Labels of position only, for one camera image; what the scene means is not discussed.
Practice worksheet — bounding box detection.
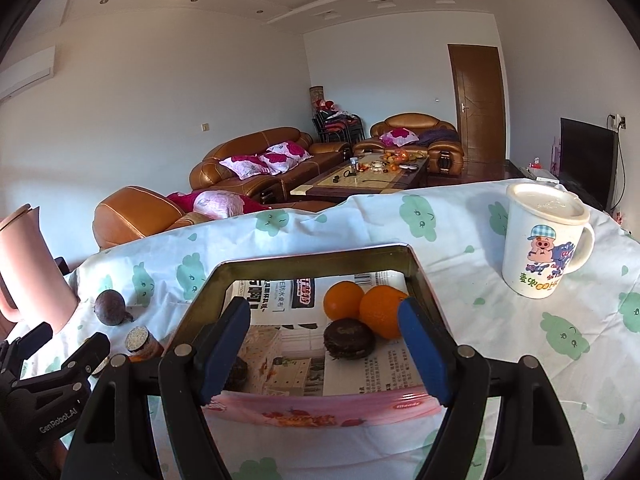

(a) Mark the purple blanket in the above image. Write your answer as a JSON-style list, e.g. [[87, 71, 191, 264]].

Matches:
[[417, 129, 460, 145]]

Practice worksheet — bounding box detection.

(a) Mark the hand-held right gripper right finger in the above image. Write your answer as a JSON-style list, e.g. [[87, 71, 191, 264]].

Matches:
[[397, 297, 585, 480]]

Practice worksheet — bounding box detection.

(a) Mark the orange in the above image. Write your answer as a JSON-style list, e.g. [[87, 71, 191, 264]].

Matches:
[[358, 285, 411, 340], [323, 281, 366, 321]]

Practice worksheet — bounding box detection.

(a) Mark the brown wooden door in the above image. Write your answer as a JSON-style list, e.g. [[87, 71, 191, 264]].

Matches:
[[446, 43, 507, 166]]

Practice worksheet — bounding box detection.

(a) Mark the long brown leather sofa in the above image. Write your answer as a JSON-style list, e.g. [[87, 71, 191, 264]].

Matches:
[[188, 127, 353, 206]]

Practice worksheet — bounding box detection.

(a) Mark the black television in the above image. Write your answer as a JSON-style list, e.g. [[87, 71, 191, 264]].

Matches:
[[559, 117, 617, 211]]

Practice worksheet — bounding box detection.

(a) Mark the pink kettle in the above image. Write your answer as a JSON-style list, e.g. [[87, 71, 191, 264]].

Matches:
[[0, 203, 81, 336]]

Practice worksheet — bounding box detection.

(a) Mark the white air conditioner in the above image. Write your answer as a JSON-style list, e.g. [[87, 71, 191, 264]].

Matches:
[[0, 45, 57, 101]]

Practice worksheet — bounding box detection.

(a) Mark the pile of small oranges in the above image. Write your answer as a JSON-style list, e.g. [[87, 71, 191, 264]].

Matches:
[[371, 149, 425, 171]]

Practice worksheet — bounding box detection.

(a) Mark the green cloud print tablecloth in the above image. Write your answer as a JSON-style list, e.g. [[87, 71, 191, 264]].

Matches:
[[60, 178, 640, 480]]

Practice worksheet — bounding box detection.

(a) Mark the wooden coffee table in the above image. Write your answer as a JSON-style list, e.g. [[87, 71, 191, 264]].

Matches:
[[291, 152, 431, 203]]

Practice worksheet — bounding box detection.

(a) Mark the small brown bottle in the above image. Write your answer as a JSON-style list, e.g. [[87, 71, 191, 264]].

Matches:
[[124, 326, 163, 362]]

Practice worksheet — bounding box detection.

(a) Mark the tall patterned vase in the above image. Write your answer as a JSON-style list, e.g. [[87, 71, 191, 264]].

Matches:
[[309, 85, 326, 123]]

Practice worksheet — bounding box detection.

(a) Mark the white set-top box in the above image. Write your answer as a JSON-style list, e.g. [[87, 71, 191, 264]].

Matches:
[[520, 166, 561, 183]]

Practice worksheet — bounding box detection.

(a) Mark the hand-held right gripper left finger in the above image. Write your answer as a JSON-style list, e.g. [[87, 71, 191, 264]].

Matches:
[[73, 296, 252, 480]]

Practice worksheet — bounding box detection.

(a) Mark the pink flower pillow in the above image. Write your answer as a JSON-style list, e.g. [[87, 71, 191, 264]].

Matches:
[[259, 141, 312, 175], [219, 155, 273, 180], [379, 128, 420, 146]]

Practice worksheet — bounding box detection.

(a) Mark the newspaper sheet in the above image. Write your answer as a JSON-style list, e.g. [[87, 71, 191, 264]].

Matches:
[[229, 271, 432, 399]]

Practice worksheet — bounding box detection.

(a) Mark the brown leather armchair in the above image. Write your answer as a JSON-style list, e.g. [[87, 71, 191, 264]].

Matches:
[[353, 112, 463, 176], [92, 186, 331, 251]]

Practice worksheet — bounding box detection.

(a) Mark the dark passion fruit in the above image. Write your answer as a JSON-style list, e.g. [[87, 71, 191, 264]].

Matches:
[[94, 290, 135, 327], [323, 317, 377, 359], [222, 356, 249, 392]]

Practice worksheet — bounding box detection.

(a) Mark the white cartoon pig mug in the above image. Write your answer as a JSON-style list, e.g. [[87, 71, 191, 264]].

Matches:
[[501, 182, 596, 300]]

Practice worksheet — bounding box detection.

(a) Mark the metal tin box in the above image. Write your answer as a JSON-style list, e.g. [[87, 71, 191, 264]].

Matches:
[[161, 244, 458, 431]]

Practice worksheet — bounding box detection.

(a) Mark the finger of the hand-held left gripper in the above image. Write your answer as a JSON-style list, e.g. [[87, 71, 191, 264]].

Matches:
[[0, 321, 54, 378], [10, 331, 112, 395]]

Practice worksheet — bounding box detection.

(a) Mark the stack of black chairs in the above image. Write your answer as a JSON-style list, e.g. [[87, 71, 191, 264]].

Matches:
[[312, 110, 363, 145]]

